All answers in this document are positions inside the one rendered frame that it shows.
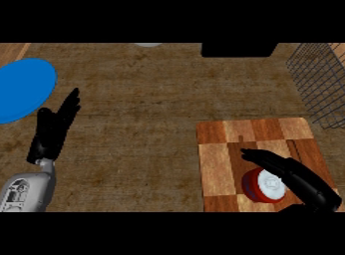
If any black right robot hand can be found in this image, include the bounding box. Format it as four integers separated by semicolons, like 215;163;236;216
239;147;344;213

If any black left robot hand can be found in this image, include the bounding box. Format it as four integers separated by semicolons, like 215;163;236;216
26;87;83;165

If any black appliance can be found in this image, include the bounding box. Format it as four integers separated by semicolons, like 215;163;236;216
200;43;278;58

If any blue plate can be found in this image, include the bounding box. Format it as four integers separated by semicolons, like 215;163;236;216
0;58;60;126

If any red can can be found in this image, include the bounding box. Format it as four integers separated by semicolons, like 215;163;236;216
240;166;287;204

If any grey wire basket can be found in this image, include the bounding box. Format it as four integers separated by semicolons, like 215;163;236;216
284;43;345;129

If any checkered wooden cutting board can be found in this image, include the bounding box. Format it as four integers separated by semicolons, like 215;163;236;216
194;117;345;213

